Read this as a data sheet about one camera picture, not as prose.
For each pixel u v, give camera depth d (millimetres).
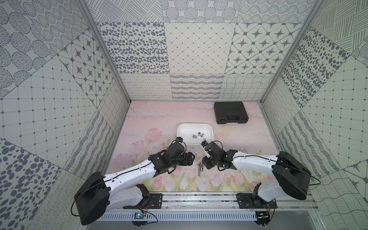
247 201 717
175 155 622
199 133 983
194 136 980
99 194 404
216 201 756
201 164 860
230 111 1141
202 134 987
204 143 793
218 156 666
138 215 715
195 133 991
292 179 433
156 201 750
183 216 702
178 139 744
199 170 839
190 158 725
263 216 729
